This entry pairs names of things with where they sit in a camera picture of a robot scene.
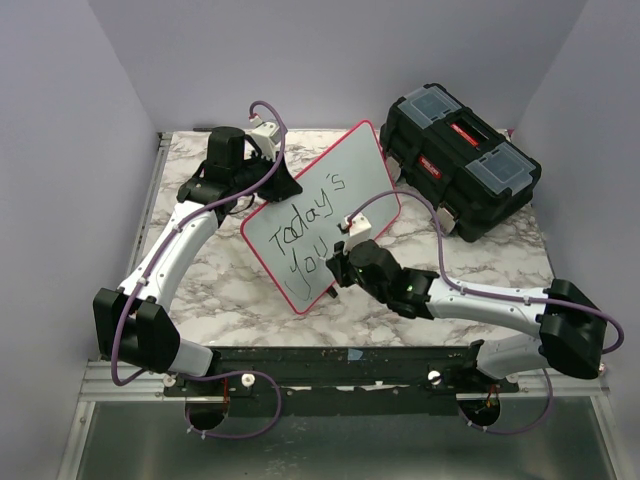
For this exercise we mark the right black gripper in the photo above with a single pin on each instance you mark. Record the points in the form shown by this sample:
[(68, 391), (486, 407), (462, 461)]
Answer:
[(338, 263)]

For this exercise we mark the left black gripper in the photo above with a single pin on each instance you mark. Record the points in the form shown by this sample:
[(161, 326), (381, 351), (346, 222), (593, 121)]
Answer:
[(283, 185)]

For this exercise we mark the pink-framed whiteboard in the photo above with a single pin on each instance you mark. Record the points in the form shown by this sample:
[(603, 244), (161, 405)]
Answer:
[(292, 239)]

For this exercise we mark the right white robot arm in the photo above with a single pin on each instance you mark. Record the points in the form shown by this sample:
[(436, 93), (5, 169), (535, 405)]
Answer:
[(556, 327)]

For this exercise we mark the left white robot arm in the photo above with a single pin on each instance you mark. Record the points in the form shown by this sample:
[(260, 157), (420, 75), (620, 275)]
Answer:
[(132, 321)]

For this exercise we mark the black red toolbox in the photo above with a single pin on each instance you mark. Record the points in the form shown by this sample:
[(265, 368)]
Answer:
[(474, 176)]

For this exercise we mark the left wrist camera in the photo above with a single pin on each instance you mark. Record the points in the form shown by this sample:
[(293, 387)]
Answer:
[(267, 137)]

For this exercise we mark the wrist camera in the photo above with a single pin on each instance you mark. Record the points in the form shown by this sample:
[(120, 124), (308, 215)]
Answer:
[(356, 229), (267, 137)]

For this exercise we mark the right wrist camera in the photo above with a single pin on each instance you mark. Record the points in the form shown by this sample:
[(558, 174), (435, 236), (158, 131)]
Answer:
[(356, 229)]

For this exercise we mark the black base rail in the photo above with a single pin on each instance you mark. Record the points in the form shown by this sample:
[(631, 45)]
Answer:
[(337, 381)]

